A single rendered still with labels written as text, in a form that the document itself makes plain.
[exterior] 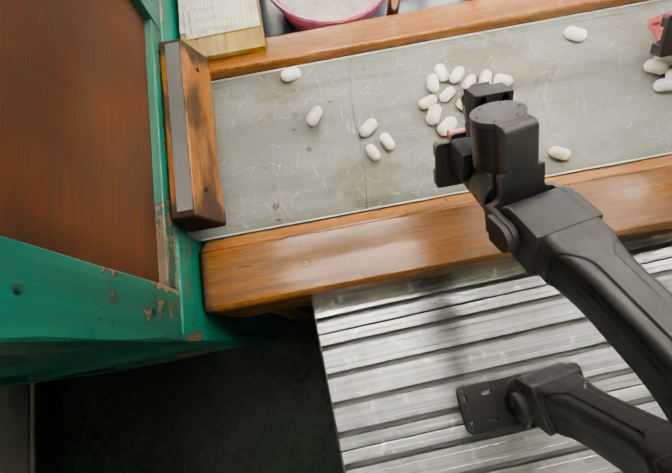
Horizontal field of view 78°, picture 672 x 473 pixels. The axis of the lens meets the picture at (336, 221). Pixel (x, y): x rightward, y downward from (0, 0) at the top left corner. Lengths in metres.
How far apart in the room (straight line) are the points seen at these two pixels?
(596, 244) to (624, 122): 0.47
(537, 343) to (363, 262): 0.32
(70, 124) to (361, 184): 0.42
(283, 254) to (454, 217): 0.27
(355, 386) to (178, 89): 0.54
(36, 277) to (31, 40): 0.22
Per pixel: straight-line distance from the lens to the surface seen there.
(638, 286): 0.40
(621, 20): 0.99
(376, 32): 0.83
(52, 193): 0.43
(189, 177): 0.62
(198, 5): 0.90
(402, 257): 0.64
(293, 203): 0.70
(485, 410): 0.75
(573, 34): 0.91
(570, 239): 0.42
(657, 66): 0.94
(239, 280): 0.66
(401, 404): 0.73
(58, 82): 0.49
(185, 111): 0.67
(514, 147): 0.45
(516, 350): 0.77
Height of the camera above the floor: 1.39
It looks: 74 degrees down
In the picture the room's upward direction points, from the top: 9 degrees counter-clockwise
